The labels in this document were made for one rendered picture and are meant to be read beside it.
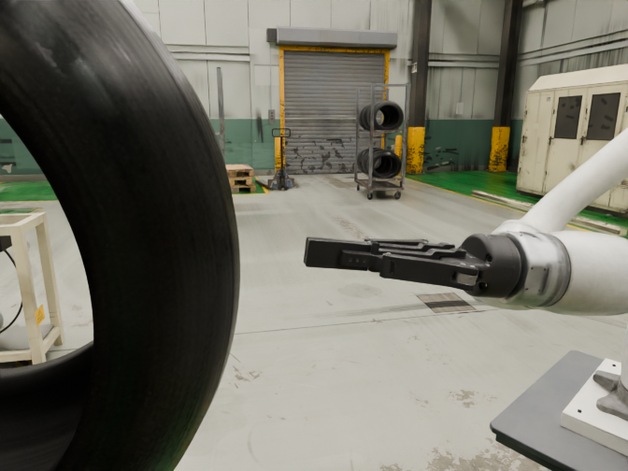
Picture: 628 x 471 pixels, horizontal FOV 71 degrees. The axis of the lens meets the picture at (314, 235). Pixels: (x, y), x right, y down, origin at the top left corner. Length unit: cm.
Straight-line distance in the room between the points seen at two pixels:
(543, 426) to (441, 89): 1202
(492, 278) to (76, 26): 44
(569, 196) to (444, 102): 1215
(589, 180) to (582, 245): 22
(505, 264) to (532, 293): 5
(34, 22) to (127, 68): 5
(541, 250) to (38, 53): 49
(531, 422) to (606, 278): 60
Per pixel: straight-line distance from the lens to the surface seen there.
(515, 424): 113
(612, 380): 123
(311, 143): 1165
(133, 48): 31
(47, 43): 29
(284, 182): 878
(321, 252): 47
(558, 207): 80
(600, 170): 81
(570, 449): 111
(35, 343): 279
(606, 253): 61
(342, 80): 1187
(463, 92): 1317
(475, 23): 1348
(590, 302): 61
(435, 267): 47
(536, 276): 55
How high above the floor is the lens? 128
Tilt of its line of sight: 14 degrees down
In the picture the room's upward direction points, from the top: straight up
